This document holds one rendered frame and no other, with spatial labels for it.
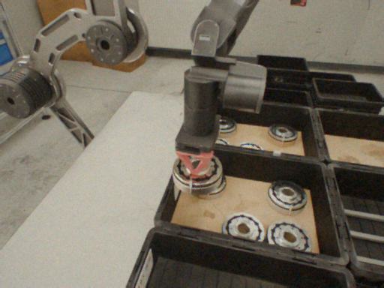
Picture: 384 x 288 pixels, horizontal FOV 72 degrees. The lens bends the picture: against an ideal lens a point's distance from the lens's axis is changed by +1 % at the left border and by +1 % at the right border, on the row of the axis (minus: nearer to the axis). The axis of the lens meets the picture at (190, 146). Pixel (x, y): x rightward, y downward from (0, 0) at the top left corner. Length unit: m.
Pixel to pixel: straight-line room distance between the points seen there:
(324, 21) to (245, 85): 3.45
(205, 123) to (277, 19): 3.36
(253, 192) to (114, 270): 0.45
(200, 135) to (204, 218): 0.32
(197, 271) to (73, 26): 0.92
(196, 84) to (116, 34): 0.56
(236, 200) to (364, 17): 3.38
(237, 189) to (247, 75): 0.45
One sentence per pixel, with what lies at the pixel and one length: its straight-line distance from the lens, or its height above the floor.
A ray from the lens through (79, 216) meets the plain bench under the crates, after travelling 0.96.
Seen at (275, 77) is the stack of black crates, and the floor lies 0.53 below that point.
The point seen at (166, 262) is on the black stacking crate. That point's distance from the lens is 0.67.
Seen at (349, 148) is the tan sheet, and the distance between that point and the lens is 1.08.
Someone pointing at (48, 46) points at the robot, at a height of 1.07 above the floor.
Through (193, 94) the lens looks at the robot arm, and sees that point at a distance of 0.42.
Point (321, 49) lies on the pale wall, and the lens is 3.93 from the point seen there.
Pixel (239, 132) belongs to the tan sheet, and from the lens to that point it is 1.02.
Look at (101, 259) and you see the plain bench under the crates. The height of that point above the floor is 0.70.
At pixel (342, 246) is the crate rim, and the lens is 0.65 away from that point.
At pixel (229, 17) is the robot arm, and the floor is 1.32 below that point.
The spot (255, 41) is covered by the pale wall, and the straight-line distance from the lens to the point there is 3.82.
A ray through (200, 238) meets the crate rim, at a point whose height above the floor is 0.93.
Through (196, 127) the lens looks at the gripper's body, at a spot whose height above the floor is 1.17.
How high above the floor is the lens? 1.42
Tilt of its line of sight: 39 degrees down
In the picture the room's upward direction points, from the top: straight up
